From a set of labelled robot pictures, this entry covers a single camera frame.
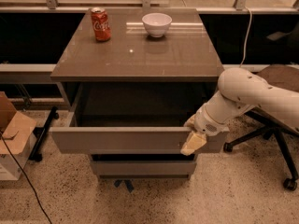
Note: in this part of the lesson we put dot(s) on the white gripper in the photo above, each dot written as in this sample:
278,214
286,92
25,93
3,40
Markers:
205,123

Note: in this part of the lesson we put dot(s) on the grey top drawer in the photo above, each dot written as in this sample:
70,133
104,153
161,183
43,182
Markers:
131,117

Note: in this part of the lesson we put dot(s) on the grey drawer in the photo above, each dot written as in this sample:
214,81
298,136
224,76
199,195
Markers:
143,168
131,117

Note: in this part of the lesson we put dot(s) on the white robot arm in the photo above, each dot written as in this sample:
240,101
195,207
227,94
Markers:
238,92

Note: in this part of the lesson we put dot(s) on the grey drawer cabinet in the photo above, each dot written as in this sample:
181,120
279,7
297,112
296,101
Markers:
184,54

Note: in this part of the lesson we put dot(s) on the grey bottom drawer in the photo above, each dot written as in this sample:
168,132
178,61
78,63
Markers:
143,168

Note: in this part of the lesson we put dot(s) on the open cardboard box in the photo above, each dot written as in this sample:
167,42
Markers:
17,141

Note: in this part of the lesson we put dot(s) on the office chair with black base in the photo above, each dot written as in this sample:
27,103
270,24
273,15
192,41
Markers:
284,77

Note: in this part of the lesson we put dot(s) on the white ceramic bowl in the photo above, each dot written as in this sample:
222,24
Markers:
156,24

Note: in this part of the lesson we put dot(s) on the red cola can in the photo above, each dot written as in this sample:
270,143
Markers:
100,24

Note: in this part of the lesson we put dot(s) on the black metal stand foot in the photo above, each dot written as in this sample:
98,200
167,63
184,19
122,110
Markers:
40,133

